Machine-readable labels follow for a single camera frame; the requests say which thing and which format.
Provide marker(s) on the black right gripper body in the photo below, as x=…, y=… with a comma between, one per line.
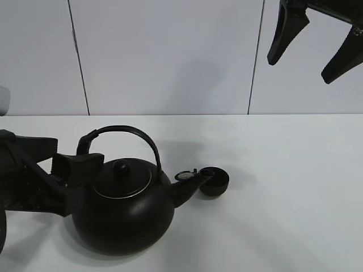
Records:
x=349, y=11

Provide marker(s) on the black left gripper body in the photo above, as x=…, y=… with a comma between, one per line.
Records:
x=25, y=186

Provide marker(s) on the black round teapot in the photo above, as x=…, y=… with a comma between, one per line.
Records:
x=129, y=205

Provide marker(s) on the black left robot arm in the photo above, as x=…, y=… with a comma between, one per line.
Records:
x=75, y=195

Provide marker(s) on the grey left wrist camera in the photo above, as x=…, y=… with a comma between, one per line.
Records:
x=5, y=96

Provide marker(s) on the small black teacup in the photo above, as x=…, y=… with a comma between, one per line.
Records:
x=217, y=185

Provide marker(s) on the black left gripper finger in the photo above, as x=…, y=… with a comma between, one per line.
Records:
x=76, y=170
x=38, y=149

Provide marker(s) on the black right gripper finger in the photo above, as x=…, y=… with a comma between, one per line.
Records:
x=346, y=58
x=292, y=19

